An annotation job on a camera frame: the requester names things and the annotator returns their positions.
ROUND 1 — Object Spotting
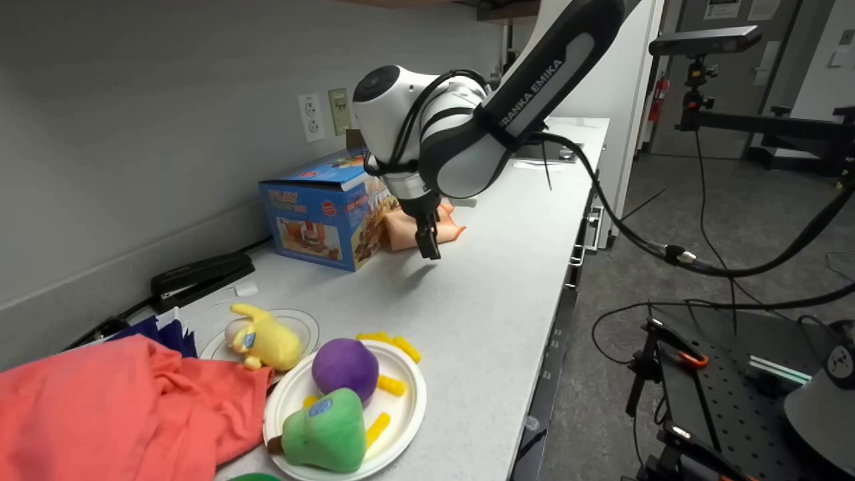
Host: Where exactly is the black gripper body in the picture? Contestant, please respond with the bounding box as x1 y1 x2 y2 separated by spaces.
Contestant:
399 186 447 231

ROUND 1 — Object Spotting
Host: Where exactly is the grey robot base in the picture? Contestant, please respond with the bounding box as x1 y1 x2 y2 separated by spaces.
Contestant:
780 317 855 475

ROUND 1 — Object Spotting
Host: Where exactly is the blue toy cardboard box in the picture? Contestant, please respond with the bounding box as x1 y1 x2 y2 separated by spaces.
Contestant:
256 146 400 276

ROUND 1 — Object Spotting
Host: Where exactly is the black induction cooktop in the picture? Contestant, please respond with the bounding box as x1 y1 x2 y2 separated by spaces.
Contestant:
514 138 579 165

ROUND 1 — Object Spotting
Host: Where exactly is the clear plastic plate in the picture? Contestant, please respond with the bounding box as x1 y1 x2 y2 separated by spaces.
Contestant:
201 306 323 364

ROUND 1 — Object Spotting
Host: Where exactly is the purple plush ball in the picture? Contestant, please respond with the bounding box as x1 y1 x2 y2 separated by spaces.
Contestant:
309 337 382 402

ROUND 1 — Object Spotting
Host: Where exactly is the white paper plate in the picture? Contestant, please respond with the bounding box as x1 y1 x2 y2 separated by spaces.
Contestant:
263 337 430 481

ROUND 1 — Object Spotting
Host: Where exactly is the yellow plush toy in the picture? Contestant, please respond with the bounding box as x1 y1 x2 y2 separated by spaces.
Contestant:
228 301 307 374

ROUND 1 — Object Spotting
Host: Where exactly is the green plush pear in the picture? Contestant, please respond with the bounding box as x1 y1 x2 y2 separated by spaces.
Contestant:
265 388 368 475

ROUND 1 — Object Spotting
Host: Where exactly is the white tall cabinet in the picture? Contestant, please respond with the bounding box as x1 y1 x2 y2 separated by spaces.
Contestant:
524 0 667 253

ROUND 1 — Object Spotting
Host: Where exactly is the black stapler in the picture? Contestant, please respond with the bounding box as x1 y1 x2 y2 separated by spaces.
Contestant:
148 252 256 314

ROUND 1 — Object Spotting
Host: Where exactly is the red fire extinguisher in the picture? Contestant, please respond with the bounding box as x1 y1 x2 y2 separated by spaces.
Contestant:
647 75 670 127

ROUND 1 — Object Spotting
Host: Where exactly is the dark blue cloth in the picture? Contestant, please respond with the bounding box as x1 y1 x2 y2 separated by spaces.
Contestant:
113 310 201 361

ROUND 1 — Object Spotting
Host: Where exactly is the black perforated table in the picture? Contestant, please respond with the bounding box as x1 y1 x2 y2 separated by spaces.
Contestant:
654 304 855 481

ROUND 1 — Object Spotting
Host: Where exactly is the green tape strip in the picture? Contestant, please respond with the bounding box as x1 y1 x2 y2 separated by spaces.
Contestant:
746 352 814 388

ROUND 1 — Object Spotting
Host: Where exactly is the coral red cloth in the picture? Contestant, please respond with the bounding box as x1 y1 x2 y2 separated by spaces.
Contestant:
0 334 276 481

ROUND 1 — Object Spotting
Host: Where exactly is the beige wall switch plate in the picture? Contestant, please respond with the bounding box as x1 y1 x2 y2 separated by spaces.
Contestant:
325 86 355 138

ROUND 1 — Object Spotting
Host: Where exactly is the metal drawer handle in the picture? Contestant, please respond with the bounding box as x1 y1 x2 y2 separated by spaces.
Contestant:
579 201 609 253
566 231 591 272

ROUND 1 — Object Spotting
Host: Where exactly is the white wall outlet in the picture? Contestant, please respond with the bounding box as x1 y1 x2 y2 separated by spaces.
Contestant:
297 91 331 143

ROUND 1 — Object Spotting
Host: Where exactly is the black clamp orange handle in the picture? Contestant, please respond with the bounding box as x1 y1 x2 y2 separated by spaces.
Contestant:
623 314 716 420

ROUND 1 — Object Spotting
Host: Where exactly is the thin black cable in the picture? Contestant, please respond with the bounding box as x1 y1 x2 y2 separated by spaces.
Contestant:
589 278 855 365

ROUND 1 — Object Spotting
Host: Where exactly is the black stereo camera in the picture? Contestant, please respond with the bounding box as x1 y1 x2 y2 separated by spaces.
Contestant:
650 22 765 60

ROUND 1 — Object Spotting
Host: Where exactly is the black camera stand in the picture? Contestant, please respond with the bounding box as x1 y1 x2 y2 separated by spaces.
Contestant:
677 52 855 183

